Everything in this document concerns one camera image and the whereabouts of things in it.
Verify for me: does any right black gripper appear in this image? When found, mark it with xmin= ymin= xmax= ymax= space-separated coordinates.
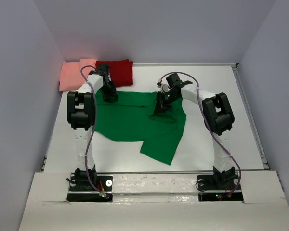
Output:
xmin=153 ymin=90 xmax=180 ymax=115

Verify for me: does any folded pink t shirt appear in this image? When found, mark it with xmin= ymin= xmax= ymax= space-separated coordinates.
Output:
xmin=59 ymin=58 xmax=97 ymax=92

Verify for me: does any folded red t shirt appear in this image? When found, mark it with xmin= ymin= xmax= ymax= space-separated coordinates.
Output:
xmin=95 ymin=59 xmax=133 ymax=88

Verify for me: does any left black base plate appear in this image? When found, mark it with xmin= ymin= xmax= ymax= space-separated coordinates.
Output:
xmin=66 ymin=174 xmax=113 ymax=203

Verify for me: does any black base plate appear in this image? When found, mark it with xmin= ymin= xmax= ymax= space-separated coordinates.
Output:
xmin=66 ymin=174 xmax=113 ymax=203
xmin=195 ymin=175 xmax=244 ymax=202

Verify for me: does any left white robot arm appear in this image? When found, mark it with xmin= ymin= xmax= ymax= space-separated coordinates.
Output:
xmin=67 ymin=64 xmax=118 ymax=194

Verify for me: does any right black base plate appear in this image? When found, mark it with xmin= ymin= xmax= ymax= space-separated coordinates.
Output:
xmin=195 ymin=175 xmax=244 ymax=202

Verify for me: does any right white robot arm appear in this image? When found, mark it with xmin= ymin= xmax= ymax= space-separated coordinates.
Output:
xmin=154 ymin=72 xmax=241 ymax=194

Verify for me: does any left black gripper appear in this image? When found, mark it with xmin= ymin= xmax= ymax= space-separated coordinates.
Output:
xmin=100 ymin=81 xmax=118 ymax=103

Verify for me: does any green t shirt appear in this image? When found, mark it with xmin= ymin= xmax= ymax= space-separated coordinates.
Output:
xmin=95 ymin=91 xmax=186 ymax=165

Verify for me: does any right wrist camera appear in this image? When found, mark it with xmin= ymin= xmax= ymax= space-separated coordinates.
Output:
xmin=157 ymin=79 xmax=170 ymax=93

